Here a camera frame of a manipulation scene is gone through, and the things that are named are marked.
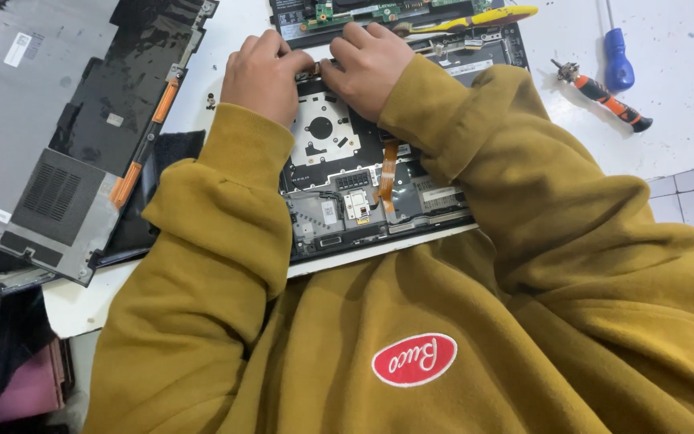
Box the orange flex cable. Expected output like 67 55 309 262
376 139 400 213

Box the person's left hand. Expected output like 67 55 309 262
220 29 316 128

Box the green circuit board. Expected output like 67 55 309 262
299 0 494 32

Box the mustard hoodie with red patch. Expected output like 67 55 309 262
82 224 694 434

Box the person's right hand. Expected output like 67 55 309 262
320 22 416 124

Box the blue handled screwdriver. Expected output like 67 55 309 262
598 0 636 93

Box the grey laptop bottom cover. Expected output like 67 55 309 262
0 0 220 288

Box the yellow pry tool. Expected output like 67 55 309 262
392 5 539 37

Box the open black laptop chassis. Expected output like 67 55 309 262
270 0 532 264

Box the pink folder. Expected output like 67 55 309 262
0 336 69 427

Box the small black laptop part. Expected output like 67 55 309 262
296 58 339 82

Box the orange and black screwdriver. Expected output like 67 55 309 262
551 58 654 134

